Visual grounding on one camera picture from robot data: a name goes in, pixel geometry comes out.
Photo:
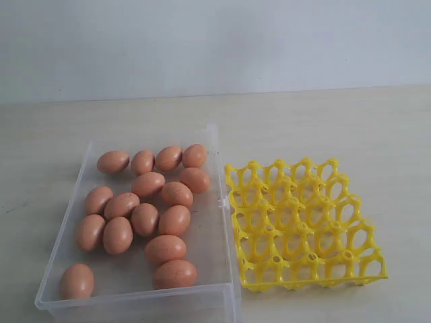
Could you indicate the clear plastic bin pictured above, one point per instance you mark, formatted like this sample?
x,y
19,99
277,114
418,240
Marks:
x,y
123,284

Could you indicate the yellow plastic egg tray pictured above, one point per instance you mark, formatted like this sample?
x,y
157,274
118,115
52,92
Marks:
x,y
297,225

